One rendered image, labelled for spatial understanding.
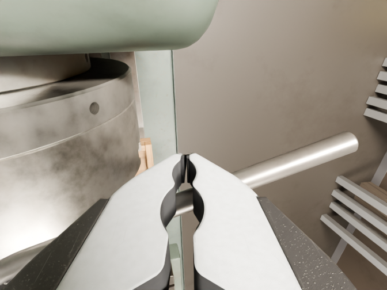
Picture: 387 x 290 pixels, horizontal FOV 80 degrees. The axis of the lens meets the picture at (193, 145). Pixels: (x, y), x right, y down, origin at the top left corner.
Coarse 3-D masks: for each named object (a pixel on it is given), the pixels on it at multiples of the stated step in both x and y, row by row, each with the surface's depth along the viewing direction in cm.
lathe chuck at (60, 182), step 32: (96, 128) 21; (128, 128) 27; (0, 160) 16; (32, 160) 18; (64, 160) 19; (96, 160) 22; (128, 160) 27; (0, 192) 17; (32, 192) 18; (64, 192) 20; (96, 192) 23; (0, 224) 18; (32, 224) 19; (64, 224) 21; (0, 256) 19
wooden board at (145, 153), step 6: (144, 138) 57; (144, 144) 54; (150, 144) 54; (144, 150) 54; (150, 150) 55; (144, 156) 57; (150, 156) 55; (144, 162) 58; (150, 162) 56; (144, 168) 59
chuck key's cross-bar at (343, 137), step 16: (320, 144) 12; (336, 144) 12; (352, 144) 12; (272, 160) 12; (288, 160) 12; (304, 160) 12; (320, 160) 12; (240, 176) 12; (256, 176) 12; (272, 176) 12; (192, 192) 12; (176, 208) 12; (192, 208) 12; (48, 240) 13; (16, 256) 12; (32, 256) 12; (0, 272) 12; (16, 272) 12
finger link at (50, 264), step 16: (96, 208) 8; (80, 224) 8; (64, 240) 7; (80, 240) 7; (48, 256) 7; (64, 256) 7; (32, 272) 6; (48, 272) 6; (64, 272) 6; (16, 288) 6; (32, 288) 6; (48, 288) 6
